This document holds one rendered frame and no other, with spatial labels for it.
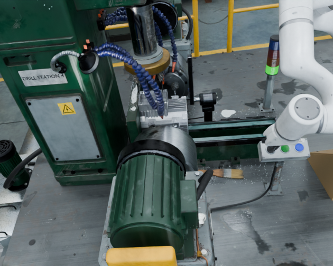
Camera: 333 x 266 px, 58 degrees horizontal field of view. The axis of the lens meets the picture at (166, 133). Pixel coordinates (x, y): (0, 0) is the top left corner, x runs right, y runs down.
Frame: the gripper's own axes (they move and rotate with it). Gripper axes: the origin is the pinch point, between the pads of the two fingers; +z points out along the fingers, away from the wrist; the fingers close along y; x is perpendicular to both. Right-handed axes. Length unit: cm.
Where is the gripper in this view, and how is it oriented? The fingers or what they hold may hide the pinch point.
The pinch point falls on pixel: (275, 144)
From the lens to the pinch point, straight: 110.4
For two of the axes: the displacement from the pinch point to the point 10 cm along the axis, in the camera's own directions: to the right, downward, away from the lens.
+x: 0.4, 9.5, -3.2
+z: 0.9, 3.2, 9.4
